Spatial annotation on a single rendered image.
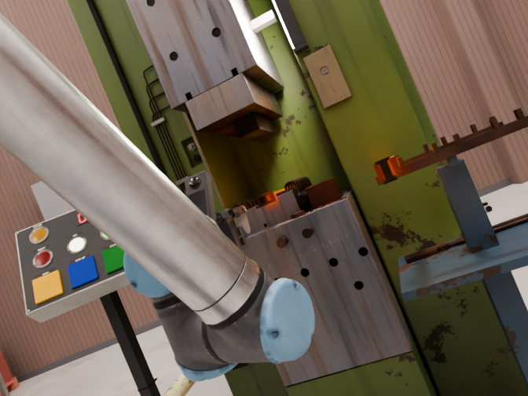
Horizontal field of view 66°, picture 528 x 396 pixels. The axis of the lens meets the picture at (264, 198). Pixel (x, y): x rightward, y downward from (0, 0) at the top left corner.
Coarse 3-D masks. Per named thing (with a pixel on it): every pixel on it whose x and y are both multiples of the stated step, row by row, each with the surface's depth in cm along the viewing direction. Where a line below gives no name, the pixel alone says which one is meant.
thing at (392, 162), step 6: (378, 162) 74; (384, 162) 74; (390, 162) 81; (396, 162) 81; (378, 168) 82; (384, 168) 74; (390, 168) 81; (396, 168) 81; (378, 174) 82; (384, 174) 74; (390, 174) 74; (396, 174) 80; (384, 180) 78; (390, 180) 74
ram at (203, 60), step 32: (128, 0) 126; (160, 0) 123; (192, 0) 121; (224, 0) 118; (160, 32) 124; (192, 32) 122; (224, 32) 119; (256, 32) 140; (160, 64) 125; (192, 64) 122; (224, 64) 120; (256, 64) 118; (192, 96) 123
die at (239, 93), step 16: (240, 80) 119; (208, 96) 122; (224, 96) 121; (240, 96) 120; (256, 96) 125; (272, 96) 153; (192, 112) 124; (208, 112) 123; (224, 112) 122; (240, 112) 124; (256, 112) 134; (272, 112) 144; (208, 128) 127; (224, 128) 137
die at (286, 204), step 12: (288, 192) 119; (276, 204) 120; (288, 204) 120; (300, 204) 122; (252, 216) 123; (264, 216) 122; (276, 216) 121; (288, 216) 120; (240, 228) 124; (252, 228) 123; (264, 228) 122
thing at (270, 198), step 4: (268, 192) 118; (272, 192) 119; (276, 192) 127; (260, 196) 110; (264, 196) 116; (268, 196) 119; (272, 196) 119; (260, 200) 111; (264, 200) 114; (268, 200) 118; (272, 200) 119; (276, 200) 119; (260, 204) 111; (264, 204) 110; (256, 208) 111
